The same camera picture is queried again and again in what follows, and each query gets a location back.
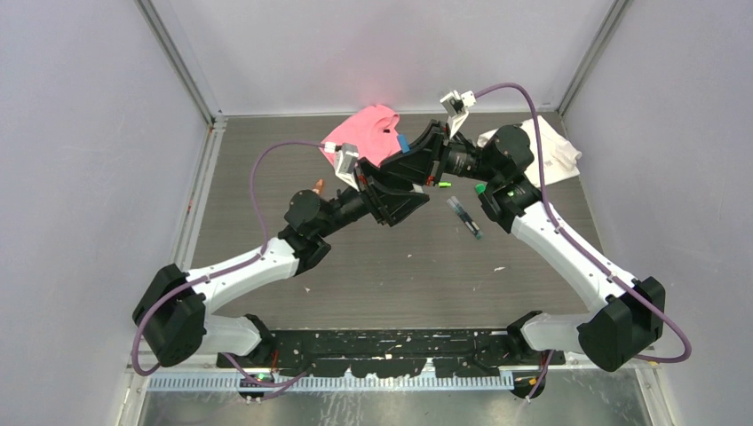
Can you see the pink cloth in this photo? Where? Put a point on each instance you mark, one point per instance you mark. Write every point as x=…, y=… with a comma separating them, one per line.
x=372, y=130

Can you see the black pen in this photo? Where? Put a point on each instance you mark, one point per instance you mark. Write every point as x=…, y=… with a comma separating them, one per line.
x=458, y=208

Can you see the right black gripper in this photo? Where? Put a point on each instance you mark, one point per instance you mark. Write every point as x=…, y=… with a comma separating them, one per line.
x=422, y=163

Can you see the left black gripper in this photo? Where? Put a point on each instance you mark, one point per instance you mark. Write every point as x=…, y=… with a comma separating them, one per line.
x=387, y=207

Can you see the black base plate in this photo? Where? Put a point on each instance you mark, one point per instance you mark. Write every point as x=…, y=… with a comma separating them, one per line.
x=392, y=353

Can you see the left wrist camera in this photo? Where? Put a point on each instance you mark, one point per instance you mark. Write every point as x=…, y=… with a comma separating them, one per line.
x=346, y=158

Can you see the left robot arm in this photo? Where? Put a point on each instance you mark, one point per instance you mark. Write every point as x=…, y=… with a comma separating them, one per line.
x=176, y=315

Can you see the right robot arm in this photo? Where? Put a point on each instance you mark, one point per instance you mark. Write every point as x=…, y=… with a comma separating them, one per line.
x=623, y=316

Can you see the green gel pen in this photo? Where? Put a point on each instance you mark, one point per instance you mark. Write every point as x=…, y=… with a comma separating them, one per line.
x=476, y=231

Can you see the white cloth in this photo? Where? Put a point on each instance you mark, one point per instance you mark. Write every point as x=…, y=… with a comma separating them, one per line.
x=560, y=157

